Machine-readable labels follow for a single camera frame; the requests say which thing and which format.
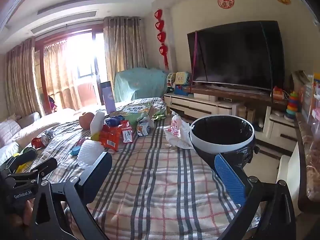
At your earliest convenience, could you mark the white plastic bag red print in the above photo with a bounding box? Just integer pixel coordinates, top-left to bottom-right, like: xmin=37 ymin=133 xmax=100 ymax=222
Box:
xmin=164 ymin=114 xmax=194 ymax=150

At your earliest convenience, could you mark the teal covered armchair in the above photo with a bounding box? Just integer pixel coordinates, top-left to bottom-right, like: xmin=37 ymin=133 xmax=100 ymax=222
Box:
xmin=114 ymin=67 xmax=168 ymax=103

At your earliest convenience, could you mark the ceiling air vent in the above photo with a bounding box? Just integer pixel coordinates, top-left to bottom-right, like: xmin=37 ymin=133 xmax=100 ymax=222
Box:
xmin=37 ymin=0 xmax=97 ymax=16
xmin=31 ymin=10 xmax=97 ymax=34

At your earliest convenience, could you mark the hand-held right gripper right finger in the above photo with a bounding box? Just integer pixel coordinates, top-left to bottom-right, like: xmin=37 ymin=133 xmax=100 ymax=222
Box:
xmin=214 ymin=153 xmax=297 ymax=240

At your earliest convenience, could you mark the brown paper bag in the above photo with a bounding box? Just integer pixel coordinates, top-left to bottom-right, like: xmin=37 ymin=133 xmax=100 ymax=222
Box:
xmin=291 ymin=70 xmax=311 ymax=91

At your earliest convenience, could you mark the purple water bottle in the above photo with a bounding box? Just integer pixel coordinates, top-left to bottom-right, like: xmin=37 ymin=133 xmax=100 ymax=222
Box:
xmin=98 ymin=81 xmax=117 ymax=114

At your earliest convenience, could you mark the red toy telephone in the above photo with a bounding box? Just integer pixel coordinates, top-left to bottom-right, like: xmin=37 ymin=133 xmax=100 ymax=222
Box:
xmin=272 ymin=86 xmax=288 ymax=102

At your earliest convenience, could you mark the sheer curtain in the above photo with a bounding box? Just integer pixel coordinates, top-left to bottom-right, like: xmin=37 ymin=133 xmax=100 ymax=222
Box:
xmin=44 ymin=38 xmax=80 ymax=110

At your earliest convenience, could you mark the grey pillow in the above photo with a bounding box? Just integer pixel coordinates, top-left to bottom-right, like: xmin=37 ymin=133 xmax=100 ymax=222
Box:
xmin=16 ymin=112 xmax=41 ymax=128

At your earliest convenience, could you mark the red heart hanging string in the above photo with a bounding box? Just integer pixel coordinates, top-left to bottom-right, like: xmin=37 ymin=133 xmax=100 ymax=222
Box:
xmin=153 ymin=9 xmax=169 ymax=71

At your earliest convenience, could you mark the marble counter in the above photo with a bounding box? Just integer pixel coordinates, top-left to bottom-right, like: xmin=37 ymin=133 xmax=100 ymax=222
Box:
xmin=296 ymin=112 xmax=320 ymax=214

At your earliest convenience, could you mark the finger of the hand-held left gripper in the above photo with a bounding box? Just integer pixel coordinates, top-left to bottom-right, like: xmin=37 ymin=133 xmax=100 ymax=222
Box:
xmin=0 ymin=148 xmax=37 ymax=172
xmin=10 ymin=157 xmax=58 ymax=181

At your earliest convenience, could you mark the crushed red can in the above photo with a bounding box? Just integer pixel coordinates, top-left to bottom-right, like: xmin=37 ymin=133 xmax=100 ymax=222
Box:
xmin=31 ymin=136 xmax=49 ymax=148

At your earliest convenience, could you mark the small red white carton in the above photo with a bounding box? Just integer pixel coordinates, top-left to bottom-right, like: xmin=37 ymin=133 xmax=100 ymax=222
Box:
xmin=121 ymin=120 xmax=133 ymax=143

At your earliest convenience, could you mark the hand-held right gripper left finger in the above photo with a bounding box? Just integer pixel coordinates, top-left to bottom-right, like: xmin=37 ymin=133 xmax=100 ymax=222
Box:
xmin=29 ymin=152 xmax=113 ymax=240

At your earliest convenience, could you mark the white television cabinet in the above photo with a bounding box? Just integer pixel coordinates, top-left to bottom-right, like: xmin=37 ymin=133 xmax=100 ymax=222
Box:
xmin=164 ymin=86 xmax=298 ymax=153

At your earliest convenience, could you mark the rainbow stacking rings toy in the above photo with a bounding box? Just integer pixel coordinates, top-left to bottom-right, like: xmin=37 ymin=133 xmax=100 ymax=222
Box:
xmin=284 ymin=91 xmax=301 ymax=121

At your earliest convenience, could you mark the blue snack packet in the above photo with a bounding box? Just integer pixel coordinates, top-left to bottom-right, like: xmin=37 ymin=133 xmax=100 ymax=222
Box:
xmin=105 ymin=115 xmax=125 ymax=128

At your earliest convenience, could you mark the red apple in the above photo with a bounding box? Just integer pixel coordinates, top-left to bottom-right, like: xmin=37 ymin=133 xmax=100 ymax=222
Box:
xmin=79 ymin=111 xmax=95 ymax=130

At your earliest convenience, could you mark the green picture book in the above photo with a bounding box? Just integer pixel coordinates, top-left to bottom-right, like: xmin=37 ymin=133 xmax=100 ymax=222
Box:
xmin=117 ymin=100 xmax=157 ymax=123

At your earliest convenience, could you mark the black television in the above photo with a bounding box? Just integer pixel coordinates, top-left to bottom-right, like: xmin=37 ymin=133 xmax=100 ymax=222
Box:
xmin=187 ymin=21 xmax=285 ymax=91

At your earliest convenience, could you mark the white bin with black liner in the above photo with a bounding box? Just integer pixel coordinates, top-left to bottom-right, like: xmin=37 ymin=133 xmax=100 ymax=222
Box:
xmin=189 ymin=115 xmax=257 ymax=171

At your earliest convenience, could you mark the blue white carton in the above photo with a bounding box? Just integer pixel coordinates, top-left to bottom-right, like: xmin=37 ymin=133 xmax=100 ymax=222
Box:
xmin=136 ymin=117 xmax=156 ymax=137

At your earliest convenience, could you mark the beige patterned curtain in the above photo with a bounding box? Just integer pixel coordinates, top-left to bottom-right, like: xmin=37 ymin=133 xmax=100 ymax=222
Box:
xmin=103 ymin=16 xmax=148 ymax=87
xmin=4 ymin=37 xmax=44 ymax=117

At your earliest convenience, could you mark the red snack packet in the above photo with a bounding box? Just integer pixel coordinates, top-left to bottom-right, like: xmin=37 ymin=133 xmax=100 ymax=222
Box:
xmin=99 ymin=124 xmax=123 ymax=152

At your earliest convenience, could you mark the pink striped pillow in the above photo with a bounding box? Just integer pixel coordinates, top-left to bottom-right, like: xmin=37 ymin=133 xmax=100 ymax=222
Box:
xmin=0 ymin=119 xmax=22 ymax=147

